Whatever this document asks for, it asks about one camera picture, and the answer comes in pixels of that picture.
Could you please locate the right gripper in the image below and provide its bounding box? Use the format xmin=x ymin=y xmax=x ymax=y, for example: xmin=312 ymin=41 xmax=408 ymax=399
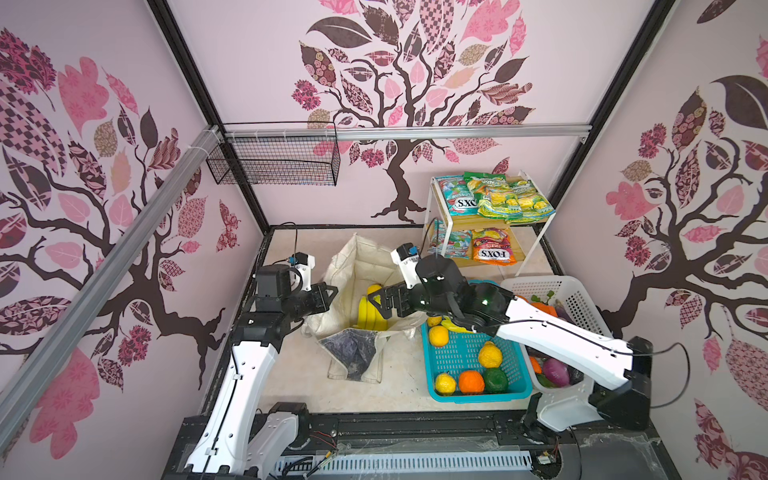
xmin=366 ymin=277 xmax=456 ymax=321

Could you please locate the yellow banana bunch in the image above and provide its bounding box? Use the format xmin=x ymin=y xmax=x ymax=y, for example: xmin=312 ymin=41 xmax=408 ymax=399
xmin=441 ymin=317 xmax=473 ymax=334
xmin=356 ymin=284 xmax=388 ymax=331

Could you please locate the yellow red peach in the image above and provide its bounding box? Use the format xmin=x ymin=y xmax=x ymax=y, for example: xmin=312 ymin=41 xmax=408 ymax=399
xmin=428 ymin=325 xmax=450 ymax=348

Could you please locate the beige canvas grocery bag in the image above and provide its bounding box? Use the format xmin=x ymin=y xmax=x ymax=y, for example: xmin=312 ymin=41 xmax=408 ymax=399
xmin=302 ymin=234 xmax=427 ymax=384

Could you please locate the orange fruit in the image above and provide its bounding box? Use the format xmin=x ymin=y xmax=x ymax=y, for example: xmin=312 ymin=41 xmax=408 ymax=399
xmin=458 ymin=370 xmax=485 ymax=395

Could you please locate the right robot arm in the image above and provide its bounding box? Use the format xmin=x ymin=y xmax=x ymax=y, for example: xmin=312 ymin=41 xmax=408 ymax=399
xmin=368 ymin=254 xmax=653 ymax=435

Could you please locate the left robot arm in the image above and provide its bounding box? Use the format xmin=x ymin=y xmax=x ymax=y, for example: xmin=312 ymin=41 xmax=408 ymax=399
xmin=168 ymin=254 xmax=338 ymax=479

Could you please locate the green Fox's candy bag lower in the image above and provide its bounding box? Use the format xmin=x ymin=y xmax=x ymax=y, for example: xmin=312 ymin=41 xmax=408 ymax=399
xmin=427 ymin=220 xmax=472 ymax=260

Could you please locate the orange Fox's candy bag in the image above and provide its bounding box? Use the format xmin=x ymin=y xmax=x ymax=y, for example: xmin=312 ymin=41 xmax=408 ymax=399
xmin=471 ymin=228 xmax=517 ymax=266

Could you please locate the green Fox's bag top shelf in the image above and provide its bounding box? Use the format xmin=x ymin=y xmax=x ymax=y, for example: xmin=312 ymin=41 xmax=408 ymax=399
xmin=436 ymin=175 xmax=478 ymax=217

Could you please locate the yellow green candy bag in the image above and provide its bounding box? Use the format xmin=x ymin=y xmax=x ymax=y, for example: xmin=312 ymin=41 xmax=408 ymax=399
xmin=463 ymin=172 xmax=555 ymax=224

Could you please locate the teal plastic basket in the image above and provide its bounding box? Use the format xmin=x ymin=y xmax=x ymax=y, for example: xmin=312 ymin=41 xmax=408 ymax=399
xmin=421 ymin=323 xmax=533 ymax=404

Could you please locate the yellow lemon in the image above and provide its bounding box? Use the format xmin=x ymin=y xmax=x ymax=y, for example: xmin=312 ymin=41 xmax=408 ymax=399
xmin=434 ymin=373 xmax=457 ymax=396

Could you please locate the green pepper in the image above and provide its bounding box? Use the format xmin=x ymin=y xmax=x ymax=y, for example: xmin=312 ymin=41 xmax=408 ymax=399
xmin=483 ymin=368 xmax=509 ymax=394

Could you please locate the orange toy pumpkin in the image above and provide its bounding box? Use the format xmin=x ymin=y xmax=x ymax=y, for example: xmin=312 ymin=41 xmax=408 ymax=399
xmin=531 ymin=302 xmax=558 ymax=317

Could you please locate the green leafy toy vegetable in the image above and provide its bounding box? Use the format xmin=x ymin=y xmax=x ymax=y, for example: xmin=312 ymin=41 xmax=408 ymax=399
xmin=531 ymin=290 xmax=555 ymax=305

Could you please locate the purple onion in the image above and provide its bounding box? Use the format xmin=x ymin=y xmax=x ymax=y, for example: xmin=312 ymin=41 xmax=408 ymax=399
xmin=542 ymin=358 xmax=571 ymax=388

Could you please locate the white plastic basket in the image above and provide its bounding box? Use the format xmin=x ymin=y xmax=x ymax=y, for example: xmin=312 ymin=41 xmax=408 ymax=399
xmin=500 ymin=275 xmax=619 ymax=397

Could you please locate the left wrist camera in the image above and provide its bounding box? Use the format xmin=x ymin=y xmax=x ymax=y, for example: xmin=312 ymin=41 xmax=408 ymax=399
xmin=289 ymin=252 xmax=315 ymax=291

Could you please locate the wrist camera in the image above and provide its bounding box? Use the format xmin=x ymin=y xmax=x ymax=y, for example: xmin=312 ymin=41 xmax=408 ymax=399
xmin=289 ymin=252 xmax=315 ymax=291
xmin=390 ymin=242 xmax=420 ymax=289

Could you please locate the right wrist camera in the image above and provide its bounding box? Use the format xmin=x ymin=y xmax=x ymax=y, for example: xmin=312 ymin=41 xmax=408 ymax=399
xmin=390 ymin=242 xmax=420 ymax=289

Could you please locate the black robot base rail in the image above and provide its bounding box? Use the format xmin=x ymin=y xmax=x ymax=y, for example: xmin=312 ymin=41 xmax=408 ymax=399
xmin=241 ymin=409 xmax=679 ymax=479

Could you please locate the black wire wall basket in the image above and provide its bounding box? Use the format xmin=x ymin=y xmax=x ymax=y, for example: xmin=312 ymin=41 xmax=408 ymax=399
xmin=207 ymin=120 xmax=341 ymax=186

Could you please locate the aluminium frame rail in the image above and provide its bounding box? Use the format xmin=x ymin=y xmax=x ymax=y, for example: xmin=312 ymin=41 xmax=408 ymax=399
xmin=1 ymin=123 xmax=591 ymax=448

